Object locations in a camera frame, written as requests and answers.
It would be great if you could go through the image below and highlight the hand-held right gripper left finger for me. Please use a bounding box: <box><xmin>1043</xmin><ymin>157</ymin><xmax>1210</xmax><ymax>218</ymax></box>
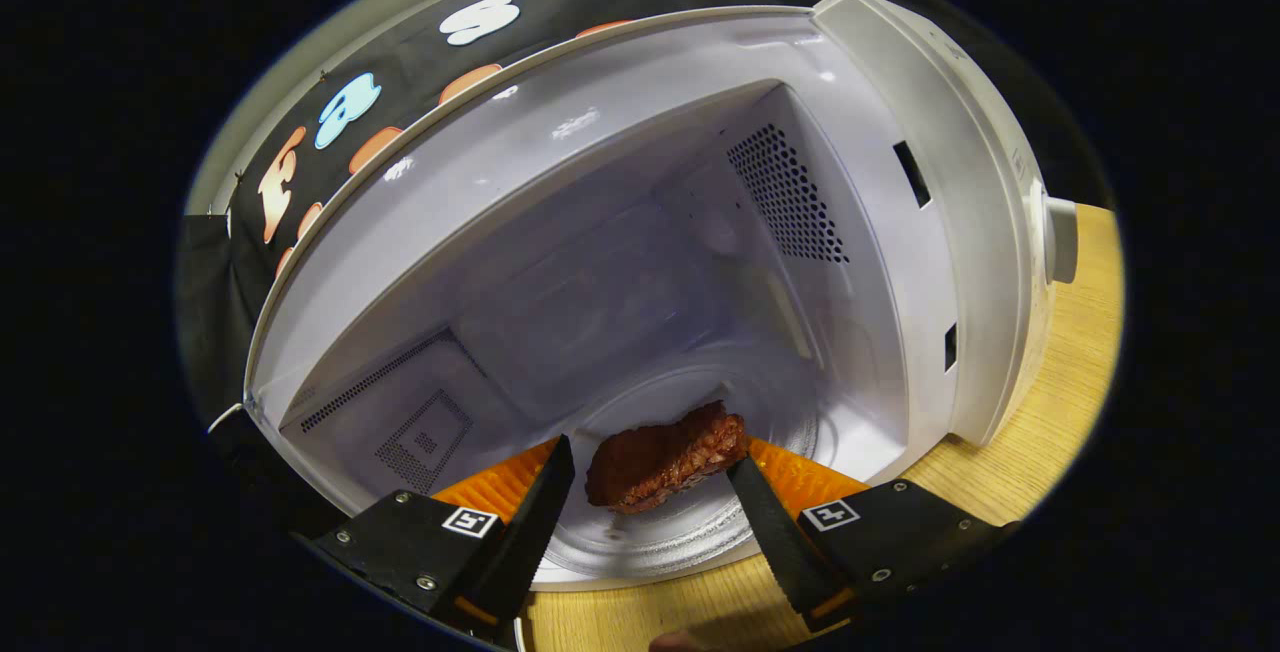
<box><xmin>293</xmin><ymin>434</ymin><xmax>577</xmax><ymax>645</ymax></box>

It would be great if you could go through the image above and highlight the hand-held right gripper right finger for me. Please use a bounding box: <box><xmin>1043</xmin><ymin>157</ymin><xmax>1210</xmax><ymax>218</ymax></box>
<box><xmin>727</xmin><ymin>437</ymin><xmax>1021</xmax><ymax>633</ymax></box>

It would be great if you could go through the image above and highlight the brown meat piece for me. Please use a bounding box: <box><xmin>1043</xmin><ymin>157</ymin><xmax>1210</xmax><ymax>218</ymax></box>
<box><xmin>585</xmin><ymin>400</ymin><xmax>749</xmax><ymax>516</ymax></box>

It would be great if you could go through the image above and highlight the white microwave oven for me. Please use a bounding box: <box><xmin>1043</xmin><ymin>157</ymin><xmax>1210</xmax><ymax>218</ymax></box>
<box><xmin>243</xmin><ymin>0</ymin><xmax>1079</xmax><ymax>593</ymax></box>

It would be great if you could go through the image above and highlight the glass microwave turntable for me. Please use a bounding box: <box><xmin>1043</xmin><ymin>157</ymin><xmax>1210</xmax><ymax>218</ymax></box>
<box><xmin>538</xmin><ymin>367</ymin><xmax>823</xmax><ymax>583</ymax></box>

